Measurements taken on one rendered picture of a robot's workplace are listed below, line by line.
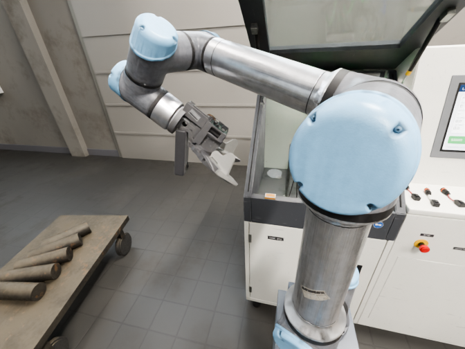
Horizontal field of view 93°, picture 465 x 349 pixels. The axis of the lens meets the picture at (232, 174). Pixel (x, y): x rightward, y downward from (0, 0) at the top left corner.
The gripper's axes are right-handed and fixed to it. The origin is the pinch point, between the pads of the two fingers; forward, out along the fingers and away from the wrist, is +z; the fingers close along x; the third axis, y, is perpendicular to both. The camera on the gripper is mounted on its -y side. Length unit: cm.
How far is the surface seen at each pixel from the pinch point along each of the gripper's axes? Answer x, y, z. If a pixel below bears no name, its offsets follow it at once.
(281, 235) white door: 41, -29, 50
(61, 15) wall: 286, -80, -255
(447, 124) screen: 52, 57, 69
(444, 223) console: 28, 26, 86
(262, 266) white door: 46, -56, 60
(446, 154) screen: 50, 49, 80
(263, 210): 42, -23, 33
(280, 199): 40, -13, 34
